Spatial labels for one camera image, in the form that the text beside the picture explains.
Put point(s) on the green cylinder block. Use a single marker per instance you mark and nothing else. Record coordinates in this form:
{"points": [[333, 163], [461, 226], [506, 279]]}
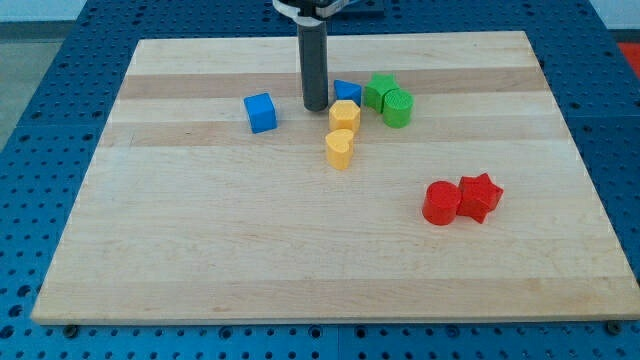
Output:
{"points": [[397, 108]]}

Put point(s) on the red star block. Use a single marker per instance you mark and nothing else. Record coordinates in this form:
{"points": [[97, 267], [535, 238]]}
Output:
{"points": [[479, 197]]}

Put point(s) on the light wooden board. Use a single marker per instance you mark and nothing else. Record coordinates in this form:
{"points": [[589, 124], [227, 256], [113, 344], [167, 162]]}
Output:
{"points": [[185, 216]]}

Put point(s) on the blue triangle block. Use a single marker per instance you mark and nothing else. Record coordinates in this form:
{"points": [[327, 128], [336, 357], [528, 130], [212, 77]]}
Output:
{"points": [[345, 90]]}

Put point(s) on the yellow hexagon block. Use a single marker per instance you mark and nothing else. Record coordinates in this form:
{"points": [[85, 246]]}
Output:
{"points": [[344, 114]]}

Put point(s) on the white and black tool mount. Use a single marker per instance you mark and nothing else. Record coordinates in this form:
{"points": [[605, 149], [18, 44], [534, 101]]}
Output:
{"points": [[309, 13]]}

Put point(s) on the red cylinder block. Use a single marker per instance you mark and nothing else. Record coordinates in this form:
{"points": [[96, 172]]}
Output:
{"points": [[441, 202]]}

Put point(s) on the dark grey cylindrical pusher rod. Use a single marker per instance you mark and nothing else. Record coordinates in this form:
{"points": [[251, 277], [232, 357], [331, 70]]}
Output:
{"points": [[312, 46]]}

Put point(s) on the yellow heart block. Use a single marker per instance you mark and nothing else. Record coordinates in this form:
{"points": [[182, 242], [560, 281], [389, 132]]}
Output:
{"points": [[339, 146]]}

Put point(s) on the green star block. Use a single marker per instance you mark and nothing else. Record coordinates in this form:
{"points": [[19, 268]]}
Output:
{"points": [[377, 88]]}

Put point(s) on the blue cube block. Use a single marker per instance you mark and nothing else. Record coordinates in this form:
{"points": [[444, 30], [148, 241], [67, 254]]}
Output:
{"points": [[261, 112]]}

